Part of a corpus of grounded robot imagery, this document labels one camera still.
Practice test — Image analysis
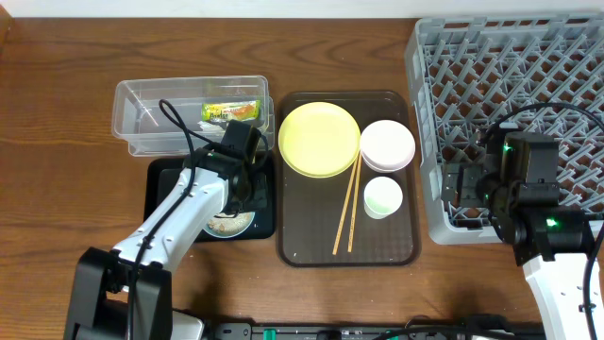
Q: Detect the green snack wrapper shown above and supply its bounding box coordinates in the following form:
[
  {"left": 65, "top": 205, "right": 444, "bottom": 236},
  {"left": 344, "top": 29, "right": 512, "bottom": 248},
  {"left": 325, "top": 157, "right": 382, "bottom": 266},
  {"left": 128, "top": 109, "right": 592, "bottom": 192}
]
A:
[{"left": 201, "top": 100, "right": 260, "bottom": 122}]

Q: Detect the yellow round plate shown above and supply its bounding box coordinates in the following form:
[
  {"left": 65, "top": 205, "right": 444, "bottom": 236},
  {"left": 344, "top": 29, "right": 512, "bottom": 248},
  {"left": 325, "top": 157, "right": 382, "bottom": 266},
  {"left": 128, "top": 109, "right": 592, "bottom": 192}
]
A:
[{"left": 277, "top": 102, "right": 361, "bottom": 179}]

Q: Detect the white cup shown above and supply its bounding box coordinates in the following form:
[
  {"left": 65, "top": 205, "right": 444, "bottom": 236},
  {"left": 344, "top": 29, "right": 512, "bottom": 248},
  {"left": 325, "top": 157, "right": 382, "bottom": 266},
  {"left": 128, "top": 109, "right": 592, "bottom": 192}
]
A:
[{"left": 363, "top": 177, "right": 403, "bottom": 219}]

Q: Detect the pile of rice grains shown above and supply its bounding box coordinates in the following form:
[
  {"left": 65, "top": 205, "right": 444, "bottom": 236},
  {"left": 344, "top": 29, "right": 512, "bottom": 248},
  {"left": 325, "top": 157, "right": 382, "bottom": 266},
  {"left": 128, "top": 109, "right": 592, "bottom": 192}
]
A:
[{"left": 210, "top": 212, "right": 254, "bottom": 236}]

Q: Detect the light blue bowl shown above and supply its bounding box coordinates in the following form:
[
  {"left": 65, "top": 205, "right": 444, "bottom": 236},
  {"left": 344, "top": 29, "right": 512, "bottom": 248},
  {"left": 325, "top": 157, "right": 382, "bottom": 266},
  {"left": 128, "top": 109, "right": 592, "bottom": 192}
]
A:
[{"left": 202, "top": 210, "right": 257, "bottom": 240}]

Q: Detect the pink white bowl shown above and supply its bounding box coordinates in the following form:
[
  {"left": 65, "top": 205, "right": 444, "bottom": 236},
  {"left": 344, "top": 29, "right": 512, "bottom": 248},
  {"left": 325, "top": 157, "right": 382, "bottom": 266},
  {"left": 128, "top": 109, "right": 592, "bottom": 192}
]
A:
[{"left": 360, "top": 120, "right": 415, "bottom": 173}]

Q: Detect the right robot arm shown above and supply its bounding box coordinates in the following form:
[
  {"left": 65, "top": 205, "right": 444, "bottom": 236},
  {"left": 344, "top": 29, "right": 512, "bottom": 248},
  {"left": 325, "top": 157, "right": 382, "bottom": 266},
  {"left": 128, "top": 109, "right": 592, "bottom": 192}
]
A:
[{"left": 441, "top": 129, "right": 603, "bottom": 339}]

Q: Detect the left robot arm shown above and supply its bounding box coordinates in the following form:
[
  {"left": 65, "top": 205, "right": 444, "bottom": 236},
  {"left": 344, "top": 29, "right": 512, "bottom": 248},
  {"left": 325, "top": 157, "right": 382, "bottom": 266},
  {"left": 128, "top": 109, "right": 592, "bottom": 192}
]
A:
[{"left": 63, "top": 120, "right": 268, "bottom": 339}]

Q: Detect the grey dishwasher rack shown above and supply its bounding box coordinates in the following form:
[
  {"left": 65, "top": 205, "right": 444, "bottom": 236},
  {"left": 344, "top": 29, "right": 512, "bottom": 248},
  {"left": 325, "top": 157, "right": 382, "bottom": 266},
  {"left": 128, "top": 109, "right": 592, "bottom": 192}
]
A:
[{"left": 405, "top": 12, "right": 603, "bottom": 245}]

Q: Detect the clear plastic bin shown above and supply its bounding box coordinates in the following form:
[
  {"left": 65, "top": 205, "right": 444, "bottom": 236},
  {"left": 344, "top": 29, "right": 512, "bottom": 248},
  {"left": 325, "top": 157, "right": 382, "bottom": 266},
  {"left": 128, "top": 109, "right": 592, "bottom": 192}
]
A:
[{"left": 112, "top": 76, "right": 275, "bottom": 157}]

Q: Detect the black plastic tray bin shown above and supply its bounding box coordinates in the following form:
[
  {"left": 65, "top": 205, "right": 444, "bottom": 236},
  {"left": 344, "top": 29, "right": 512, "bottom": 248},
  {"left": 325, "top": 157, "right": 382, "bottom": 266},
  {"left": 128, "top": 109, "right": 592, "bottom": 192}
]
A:
[{"left": 143, "top": 153, "right": 277, "bottom": 243}]

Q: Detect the dark brown serving tray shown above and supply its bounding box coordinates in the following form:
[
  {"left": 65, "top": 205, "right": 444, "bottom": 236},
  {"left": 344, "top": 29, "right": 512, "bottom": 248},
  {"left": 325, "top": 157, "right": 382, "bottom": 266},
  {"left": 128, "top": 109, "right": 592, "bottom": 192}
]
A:
[{"left": 277, "top": 91, "right": 421, "bottom": 267}]

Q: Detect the right wooden chopstick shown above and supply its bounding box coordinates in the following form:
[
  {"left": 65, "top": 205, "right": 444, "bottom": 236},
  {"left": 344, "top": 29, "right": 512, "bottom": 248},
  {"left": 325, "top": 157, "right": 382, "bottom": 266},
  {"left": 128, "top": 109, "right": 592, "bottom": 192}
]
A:
[{"left": 347, "top": 153, "right": 362, "bottom": 253}]

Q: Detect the wooden chopstick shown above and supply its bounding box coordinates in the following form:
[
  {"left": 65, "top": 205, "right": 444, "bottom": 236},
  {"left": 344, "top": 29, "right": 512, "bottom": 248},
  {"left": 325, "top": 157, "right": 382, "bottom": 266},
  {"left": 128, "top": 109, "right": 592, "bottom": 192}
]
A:
[
  {"left": 332, "top": 156, "right": 359, "bottom": 256},
  {"left": 347, "top": 153, "right": 362, "bottom": 253}
]

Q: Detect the left wooden chopstick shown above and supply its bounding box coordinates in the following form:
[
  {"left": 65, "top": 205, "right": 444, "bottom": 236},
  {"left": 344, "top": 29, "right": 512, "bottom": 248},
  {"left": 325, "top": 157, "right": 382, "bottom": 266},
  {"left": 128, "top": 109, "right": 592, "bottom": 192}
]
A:
[{"left": 332, "top": 156, "right": 359, "bottom": 256}]

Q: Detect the right black cable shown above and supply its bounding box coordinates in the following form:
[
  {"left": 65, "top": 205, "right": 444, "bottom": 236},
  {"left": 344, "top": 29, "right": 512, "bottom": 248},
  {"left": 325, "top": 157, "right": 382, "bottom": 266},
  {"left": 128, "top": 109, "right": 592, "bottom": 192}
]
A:
[{"left": 476, "top": 101, "right": 604, "bottom": 327}]

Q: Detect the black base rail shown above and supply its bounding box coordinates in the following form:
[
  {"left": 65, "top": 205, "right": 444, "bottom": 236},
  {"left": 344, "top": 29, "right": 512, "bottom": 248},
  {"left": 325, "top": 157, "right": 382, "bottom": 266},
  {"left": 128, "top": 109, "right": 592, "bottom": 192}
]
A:
[{"left": 199, "top": 323, "right": 545, "bottom": 340}]

